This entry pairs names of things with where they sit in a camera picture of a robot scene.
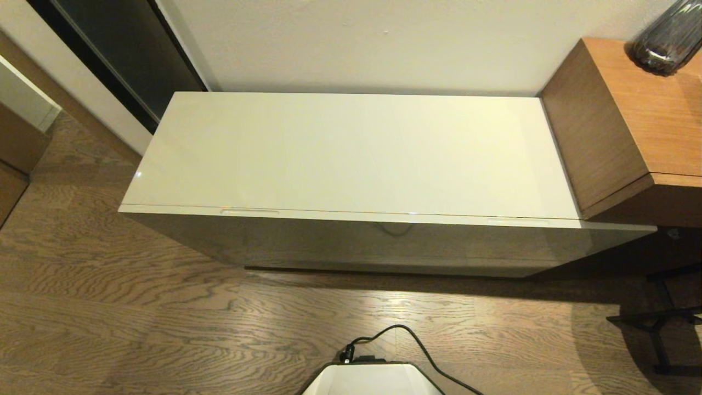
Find brown wooden side cabinet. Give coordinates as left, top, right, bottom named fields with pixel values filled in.
left=540, top=37, right=702, bottom=228

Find dark door panel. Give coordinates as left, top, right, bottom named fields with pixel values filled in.
left=27, top=0, right=209, bottom=135

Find dark glass vase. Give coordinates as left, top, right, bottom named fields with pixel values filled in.
left=628, top=0, right=702, bottom=76

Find brown and white furniture piece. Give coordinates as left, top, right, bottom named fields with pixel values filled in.
left=0, top=55, right=61, bottom=225

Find glossy white drawer cabinet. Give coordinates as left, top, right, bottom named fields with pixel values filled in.
left=118, top=92, right=659, bottom=278

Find black base cable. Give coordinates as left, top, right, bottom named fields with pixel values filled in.
left=340, top=324, right=486, bottom=395

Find white door frame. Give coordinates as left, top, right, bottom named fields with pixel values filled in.
left=0, top=0, right=154, bottom=157

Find silver and black robot base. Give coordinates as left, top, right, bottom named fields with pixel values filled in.
left=301, top=362, right=445, bottom=395

